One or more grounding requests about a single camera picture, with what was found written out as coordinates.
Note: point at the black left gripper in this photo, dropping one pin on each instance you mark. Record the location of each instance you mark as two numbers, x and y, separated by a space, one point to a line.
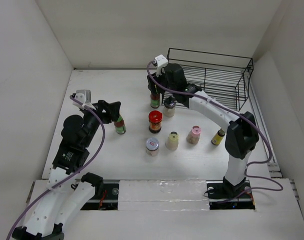
112 109

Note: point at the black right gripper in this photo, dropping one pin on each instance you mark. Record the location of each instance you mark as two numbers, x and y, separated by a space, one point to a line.
152 86

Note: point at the yellow cap chili sauce bottle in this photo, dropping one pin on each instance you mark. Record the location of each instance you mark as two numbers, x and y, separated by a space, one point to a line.
154 97

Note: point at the green label sauce bottle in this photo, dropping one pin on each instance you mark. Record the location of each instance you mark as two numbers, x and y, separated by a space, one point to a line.
120 125

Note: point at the red lid chili jar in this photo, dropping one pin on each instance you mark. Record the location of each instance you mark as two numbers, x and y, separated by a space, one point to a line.
155 118

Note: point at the small yellow oil bottle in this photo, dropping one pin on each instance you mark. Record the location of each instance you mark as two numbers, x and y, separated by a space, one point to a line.
218 137

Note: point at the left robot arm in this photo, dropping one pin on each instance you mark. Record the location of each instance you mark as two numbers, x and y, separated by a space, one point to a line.
63 198

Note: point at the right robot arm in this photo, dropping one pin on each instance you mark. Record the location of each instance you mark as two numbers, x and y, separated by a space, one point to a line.
240 128

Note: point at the black cap spice shaker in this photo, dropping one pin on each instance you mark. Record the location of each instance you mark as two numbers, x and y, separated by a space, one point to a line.
169 106

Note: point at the white lid jar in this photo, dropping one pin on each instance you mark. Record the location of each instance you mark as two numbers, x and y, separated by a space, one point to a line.
152 146

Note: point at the yellow lid spice shaker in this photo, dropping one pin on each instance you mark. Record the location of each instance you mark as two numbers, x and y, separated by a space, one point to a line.
172 141

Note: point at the pink lid spice shaker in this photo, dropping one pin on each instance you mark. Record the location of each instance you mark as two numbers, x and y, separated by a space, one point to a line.
194 135

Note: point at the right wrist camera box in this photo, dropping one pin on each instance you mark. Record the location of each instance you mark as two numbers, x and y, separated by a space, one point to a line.
160 62

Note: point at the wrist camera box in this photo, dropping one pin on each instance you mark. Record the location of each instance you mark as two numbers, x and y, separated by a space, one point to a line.
83 96
160 62

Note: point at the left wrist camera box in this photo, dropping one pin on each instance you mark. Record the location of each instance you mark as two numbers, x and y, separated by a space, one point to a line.
83 96

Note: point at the black wire rack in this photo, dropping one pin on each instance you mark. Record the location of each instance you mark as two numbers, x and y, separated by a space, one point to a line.
224 77

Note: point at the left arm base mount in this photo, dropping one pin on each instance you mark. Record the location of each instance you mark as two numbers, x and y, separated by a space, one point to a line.
106 199

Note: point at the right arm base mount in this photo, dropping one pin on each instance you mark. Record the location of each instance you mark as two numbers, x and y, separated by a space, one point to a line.
220 198

